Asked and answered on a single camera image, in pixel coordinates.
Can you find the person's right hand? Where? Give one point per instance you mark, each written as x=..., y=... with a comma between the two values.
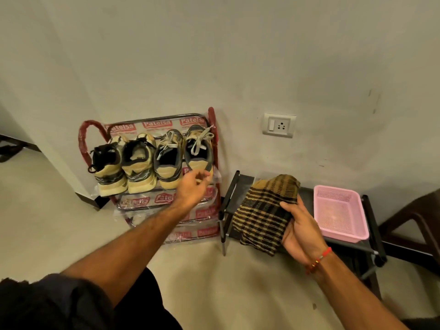
x=304, y=235

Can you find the person's left hand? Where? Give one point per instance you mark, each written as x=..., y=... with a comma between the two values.
x=187, y=193

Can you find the person's right thumb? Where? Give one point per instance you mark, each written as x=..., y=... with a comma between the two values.
x=291, y=207

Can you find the person's left fingers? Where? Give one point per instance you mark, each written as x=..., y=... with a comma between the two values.
x=202, y=176

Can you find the brown checked cloth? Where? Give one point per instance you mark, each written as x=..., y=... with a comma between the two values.
x=261, y=213

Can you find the person's left forearm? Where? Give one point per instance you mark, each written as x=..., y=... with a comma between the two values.
x=134, y=243

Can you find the person's right forearm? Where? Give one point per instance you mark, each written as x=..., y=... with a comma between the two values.
x=354, y=295

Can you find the beige grey sneaker white laces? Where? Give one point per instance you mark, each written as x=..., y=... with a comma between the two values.
x=199, y=151
x=168, y=161

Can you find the pink plastic basket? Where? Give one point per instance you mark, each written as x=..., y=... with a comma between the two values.
x=338, y=213

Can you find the beige sneaker black laces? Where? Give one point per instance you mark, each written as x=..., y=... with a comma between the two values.
x=110, y=168
x=139, y=168

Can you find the red plastic-wrapped shoe rack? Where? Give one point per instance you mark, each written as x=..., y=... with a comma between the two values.
x=161, y=124

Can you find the black low rack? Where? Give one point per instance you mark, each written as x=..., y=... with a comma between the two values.
x=367, y=233

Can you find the brown plastic chair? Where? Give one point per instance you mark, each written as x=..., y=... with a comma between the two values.
x=417, y=219

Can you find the person's black clothing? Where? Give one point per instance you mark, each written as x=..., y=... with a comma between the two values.
x=68, y=305

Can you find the white wall socket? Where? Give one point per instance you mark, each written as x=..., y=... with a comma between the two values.
x=279, y=125

